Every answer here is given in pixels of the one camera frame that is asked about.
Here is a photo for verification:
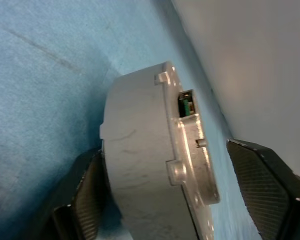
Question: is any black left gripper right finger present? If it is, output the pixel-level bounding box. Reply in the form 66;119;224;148
226;138;300;240

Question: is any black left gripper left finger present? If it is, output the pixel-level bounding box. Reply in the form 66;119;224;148
51;147;116;240

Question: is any grey round motor housing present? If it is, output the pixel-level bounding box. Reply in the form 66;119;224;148
99;61;201;240

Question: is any blue plastic table cover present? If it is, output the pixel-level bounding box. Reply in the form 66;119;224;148
0;0;263;240

